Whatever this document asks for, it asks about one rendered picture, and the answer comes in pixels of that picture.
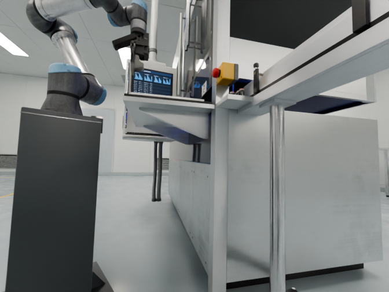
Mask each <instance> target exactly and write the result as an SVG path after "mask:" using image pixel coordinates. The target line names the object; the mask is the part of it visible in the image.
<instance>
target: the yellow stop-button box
mask: <svg viewBox="0 0 389 292"><path fill-rule="evenodd" d="M218 68H219V75H218V77H217V79H216V84H217V85H224V86H232V85H233V84H235V83H236V82H237V81H238V64H234V63H227V62H222V64H221V65H220V66H219V67H218Z"/></svg>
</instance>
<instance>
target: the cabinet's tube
mask: <svg viewBox="0 0 389 292"><path fill-rule="evenodd" d="M158 4H159V0H152V7H151V33H150V48H149V59H148V60H151V61H157V60H156V55H157V50H156V47H157V19H158Z"/></svg>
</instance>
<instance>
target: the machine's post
mask: <svg viewBox="0 0 389 292"><path fill-rule="evenodd" d="M229 46H230V0H214V21H213V50H212V70H213V69H214V68H218V67H219V66H220V65H221V64H222V62H227V63H229ZM227 94H229V86H224V85H217V84H216V78H213V77H212V104H213V105H215V108H214V109H213V110H212V111H211V165H210V222H209V252H208V292H226V254H227V171H228V129H229V109H227V108H216V103H217V102H218V101H220V100H221V99H222V98H224V97H225V96H226V95H227Z"/></svg>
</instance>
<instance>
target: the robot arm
mask: <svg viewBox="0 0 389 292"><path fill-rule="evenodd" d="M96 8H103V9H104V10H105V11H106V12H107V17H108V20H109V21H110V24H111V25H112V26H114V27H123V26H127V25H130V31H131V34H129V35H126V36H124V37H121V38H118V39H116V40H113V41H112V44H113V47H114V49H115V50H120V49H123V48H125V47H128V46H130V64H131V73H132V75H133V76H134V74H135V72H136V71H143V70H144V64H143V63H142V62H141V61H148V58H149V33H146V25H147V15H148V12H147V5H146V3H145V1H143V0H132V3H131V6H125V7H123V6H122V5H121V4H120V2H119V1H118V0H29V1H28V3H27V6H26V14H27V17H28V19H29V21H30V23H31V24H32V25H33V26H34V27H35V28H36V29H37V30H39V31H41V32H42V33H44V34H45V35H47V36H48V37H49V38H50V39H51V41H52V43H53V45H54V46H55V47H56V48H58V49H59V51H60V53H61V55H62V57H63V59H64V61H65V63H53V64H51V65H50V66H49V72H48V82H47V96H46V99H45V101H44V103H43V105H42V106H41V110H48V111H56V112H63V113H68V114H75V115H83V113H82V110H81V107H80V104H79V101H82V102H85V103H88V104H90V105H100V104H102V103H103V102H104V100H105V98H106V96H107V91H106V89H105V88H104V87H103V86H102V85H100V84H99V83H98V81H97V79H96V77H95V76H94V75H93V74H91V73H90V72H89V70H88V68H87V67H86V65H85V62H84V61H83V59H82V56H81V55H80V53H79V51H78V48H77V47H76V44H77V41H78V40H77V38H78V36H77V33H76V31H75V30H74V29H73V28H72V27H71V26H70V25H68V24H67V23H66V22H64V21H63V20H62V19H60V18H59V17H62V16H66V15H69V14H74V13H79V12H84V11H87V10H92V9H96ZM140 60H141V61H140Z"/></svg>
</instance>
